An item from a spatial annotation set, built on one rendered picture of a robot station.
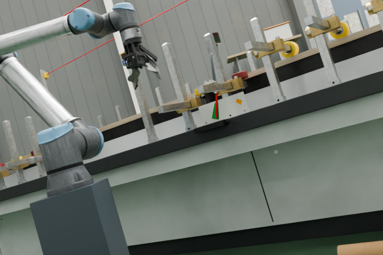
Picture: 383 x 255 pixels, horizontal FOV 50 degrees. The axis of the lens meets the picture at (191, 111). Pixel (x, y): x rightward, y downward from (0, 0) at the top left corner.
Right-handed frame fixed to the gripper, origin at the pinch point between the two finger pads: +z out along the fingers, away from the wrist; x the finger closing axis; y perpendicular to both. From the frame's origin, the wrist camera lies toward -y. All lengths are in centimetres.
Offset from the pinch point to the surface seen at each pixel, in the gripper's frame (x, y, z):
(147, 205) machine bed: -69, -54, 60
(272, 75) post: 42, -33, 11
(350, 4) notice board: 3, -546, -101
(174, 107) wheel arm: -2.5, -16.9, 11.6
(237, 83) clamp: 25.3, -32.4, 9.3
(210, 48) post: 16.9, -33.0, -11.4
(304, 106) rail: 53, -31, 29
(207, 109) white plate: 5.6, -32.2, 16.1
